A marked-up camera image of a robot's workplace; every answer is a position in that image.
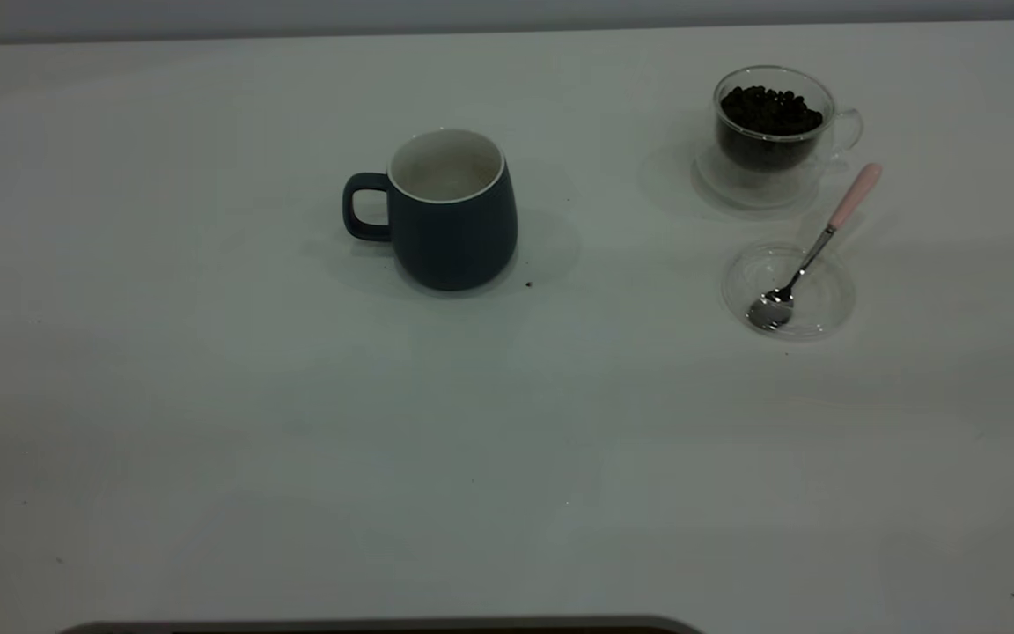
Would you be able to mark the dark blue ceramic mug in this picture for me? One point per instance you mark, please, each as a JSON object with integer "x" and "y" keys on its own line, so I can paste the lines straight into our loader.
{"x": 459, "y": 242}

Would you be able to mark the double-walled glass cup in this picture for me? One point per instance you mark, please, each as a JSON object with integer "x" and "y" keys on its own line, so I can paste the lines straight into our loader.
{"x": 762, "y": 180}

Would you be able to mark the pile of coffee beans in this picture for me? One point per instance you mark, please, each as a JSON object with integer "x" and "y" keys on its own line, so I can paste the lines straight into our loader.
{"x": 771, "y": 113}

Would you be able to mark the clear glass round dish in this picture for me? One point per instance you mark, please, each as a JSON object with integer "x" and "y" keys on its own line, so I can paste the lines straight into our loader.
{"x": 824, "y": 304}

